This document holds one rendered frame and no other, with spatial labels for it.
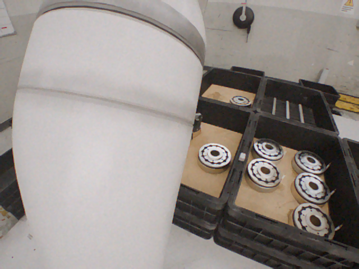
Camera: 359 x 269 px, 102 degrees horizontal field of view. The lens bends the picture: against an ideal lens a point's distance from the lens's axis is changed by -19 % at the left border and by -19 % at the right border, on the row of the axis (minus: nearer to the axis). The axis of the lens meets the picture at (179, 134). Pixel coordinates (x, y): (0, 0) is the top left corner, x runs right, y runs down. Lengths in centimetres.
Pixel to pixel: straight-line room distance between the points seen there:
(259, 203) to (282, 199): 7
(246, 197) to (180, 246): 24
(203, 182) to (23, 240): 60
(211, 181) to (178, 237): 20
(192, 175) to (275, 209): 25
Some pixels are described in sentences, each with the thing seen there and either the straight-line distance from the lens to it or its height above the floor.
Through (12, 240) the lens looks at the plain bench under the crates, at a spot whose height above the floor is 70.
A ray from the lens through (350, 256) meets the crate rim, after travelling 46.
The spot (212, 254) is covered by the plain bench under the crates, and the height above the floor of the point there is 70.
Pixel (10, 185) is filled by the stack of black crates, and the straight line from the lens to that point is 115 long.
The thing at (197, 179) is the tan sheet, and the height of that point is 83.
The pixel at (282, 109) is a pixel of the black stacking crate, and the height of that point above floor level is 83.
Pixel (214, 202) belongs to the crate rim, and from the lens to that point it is 37.
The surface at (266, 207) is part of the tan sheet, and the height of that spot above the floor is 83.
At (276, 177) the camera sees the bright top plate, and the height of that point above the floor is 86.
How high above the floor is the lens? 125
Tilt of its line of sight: 39 degrees down
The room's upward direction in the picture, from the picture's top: straight up
